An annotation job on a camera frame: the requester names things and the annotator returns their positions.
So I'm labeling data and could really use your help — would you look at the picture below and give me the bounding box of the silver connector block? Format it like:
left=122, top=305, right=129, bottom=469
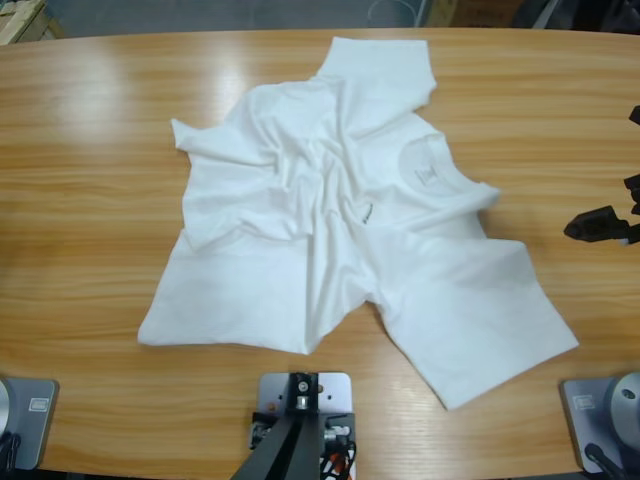
left=323, top=418, right=352, bottom=447

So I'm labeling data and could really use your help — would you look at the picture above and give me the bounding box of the wooden crate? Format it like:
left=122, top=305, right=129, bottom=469
left=0, top=0, right=66, bottom=46

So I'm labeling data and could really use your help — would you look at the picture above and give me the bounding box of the thin white wire loop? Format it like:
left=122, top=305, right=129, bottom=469
left=368, top=0, right=419, bottom=26

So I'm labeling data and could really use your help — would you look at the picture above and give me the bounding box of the black base cable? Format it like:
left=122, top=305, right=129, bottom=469
left=0, top=432, right=22, bottom=471
left=584, top=442, right=627, bottom=475

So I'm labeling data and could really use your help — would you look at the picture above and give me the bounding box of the dark background equipment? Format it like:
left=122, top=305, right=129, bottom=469
left=519, top=0, right=640, bottom=35

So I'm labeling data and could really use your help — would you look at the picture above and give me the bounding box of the dark camera post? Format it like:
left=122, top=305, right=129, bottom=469
left=233, top=371, right=322, bottom=480

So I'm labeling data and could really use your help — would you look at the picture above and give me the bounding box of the orange cable bundle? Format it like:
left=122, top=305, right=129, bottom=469
left=319, top=438, right=359, bottom=480

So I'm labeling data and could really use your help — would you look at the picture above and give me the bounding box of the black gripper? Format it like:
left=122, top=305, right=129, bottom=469
left=563, top=172, right=640, bottom=246

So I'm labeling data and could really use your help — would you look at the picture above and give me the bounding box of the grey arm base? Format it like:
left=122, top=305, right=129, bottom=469
left=558, top=370, right=640, bottom=475
left=0, top=377, right=60, bottom=472

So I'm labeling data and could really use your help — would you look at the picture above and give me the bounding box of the white T-shirt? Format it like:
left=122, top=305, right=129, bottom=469
left=137, top=35, right=581, bottom=412

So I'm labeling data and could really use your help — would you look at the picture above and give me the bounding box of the brown cardboard box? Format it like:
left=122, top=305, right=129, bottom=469
left=428, top=0, right=521, bottom=27

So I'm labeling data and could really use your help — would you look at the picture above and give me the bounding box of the white mounting block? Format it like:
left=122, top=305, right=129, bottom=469
left=251, top=371, right=359, bottom=480

